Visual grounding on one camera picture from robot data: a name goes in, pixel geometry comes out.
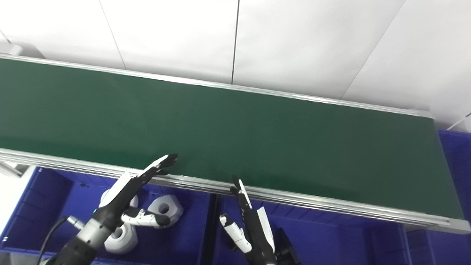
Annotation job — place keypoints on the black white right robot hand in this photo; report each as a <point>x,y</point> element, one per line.
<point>257,235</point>

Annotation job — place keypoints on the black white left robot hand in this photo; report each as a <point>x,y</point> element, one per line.
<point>121,191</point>

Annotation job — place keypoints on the white plastic part with hole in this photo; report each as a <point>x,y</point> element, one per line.
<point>134,201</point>
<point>121,241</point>
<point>169,209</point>

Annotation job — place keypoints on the black plastic part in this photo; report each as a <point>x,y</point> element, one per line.
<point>285,246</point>

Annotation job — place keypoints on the blue plastic bin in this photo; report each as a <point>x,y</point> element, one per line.
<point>460,165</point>
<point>331,239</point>
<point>48,198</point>

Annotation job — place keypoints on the green conveyor belt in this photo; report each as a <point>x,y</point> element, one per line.
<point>331,208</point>
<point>220,136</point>

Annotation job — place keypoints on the grey conveyor end box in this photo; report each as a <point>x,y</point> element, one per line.
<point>13,49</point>

